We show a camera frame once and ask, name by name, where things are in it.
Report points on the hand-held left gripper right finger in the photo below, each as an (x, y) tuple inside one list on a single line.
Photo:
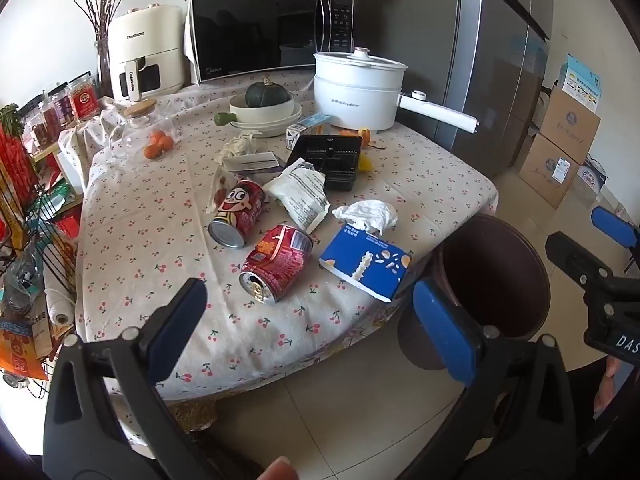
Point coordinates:
[(445, 325)]

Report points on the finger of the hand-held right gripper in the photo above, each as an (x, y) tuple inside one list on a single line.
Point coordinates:
[(575, 259), (614, 226)]

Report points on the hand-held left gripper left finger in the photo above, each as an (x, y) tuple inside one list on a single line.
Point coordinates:
[(180, 320)]

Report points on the brown round bin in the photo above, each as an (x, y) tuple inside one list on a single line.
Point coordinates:
[(500, 270)]

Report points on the blue milk carton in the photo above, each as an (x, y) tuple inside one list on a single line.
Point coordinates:
[(360, 260)]

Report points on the person's right hand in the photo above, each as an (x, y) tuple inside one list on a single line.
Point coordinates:
[(607, 385)]

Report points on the person's left hand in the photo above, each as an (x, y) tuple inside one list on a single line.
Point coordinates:
[(280, 469)]

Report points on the brown cardboard box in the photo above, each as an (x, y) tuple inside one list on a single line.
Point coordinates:
[(570, 122), (547, 172)]

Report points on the cherry print tablecloth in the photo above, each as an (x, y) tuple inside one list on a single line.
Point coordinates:
[(150, 220)]

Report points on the dented red can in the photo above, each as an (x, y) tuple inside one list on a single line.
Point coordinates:
[(275, 265)]

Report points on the red can with cartoon face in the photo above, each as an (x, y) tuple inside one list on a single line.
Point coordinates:
[(237, 212)]

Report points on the crumpled white tissue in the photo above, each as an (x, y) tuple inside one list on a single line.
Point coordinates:
[(367, 212)]

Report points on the light blue printed box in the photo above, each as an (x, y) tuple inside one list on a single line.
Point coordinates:
[(580, 80)]

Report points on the tangerine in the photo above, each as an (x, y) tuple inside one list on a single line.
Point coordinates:
[(167, 143), (158, 137), (150, 152)]

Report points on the flat grey white packet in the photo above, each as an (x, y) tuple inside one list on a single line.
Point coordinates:
[(250, 162)]

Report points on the white printed snack bag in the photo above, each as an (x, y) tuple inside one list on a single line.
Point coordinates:
[(300, 195)]

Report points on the crumpled beige paper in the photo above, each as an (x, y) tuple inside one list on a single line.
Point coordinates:
[(240, 146)]

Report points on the glass teapot with wooden lid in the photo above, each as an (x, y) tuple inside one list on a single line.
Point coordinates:
[(135, 125)]

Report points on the black plastic food tray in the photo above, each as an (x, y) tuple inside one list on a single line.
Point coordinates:
[(332, 157)]

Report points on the orange peel piece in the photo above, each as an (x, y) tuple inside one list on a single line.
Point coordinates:
[(367, 137)]

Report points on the grey refrigerator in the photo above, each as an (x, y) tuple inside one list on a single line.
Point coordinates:
[(495, 60)]

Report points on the small green fruit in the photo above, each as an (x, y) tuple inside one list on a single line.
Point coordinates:
[(224, 118)]

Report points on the white and blue cigarette box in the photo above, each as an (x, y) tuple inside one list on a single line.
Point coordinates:
[(305, 127)]

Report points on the red label jar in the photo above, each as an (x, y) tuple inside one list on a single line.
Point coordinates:
[(83, 100)]

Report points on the dark green pumpkin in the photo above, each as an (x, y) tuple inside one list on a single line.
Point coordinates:
[(267, 94)]

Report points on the purple label jar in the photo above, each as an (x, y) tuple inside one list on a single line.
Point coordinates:
[(60, 105)]

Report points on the white electric cooking pot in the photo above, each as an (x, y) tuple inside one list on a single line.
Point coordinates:
[(355, 90)]

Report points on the glass vase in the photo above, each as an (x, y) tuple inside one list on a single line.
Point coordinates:
[(103, 70)]

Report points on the cream air fryer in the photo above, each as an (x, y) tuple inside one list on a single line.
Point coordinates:
[(145, 50)]

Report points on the black microwave oven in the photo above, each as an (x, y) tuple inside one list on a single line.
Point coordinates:
[(260, 35)]

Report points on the bare dry branches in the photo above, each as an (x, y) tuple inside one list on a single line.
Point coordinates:
[(100, 5)]

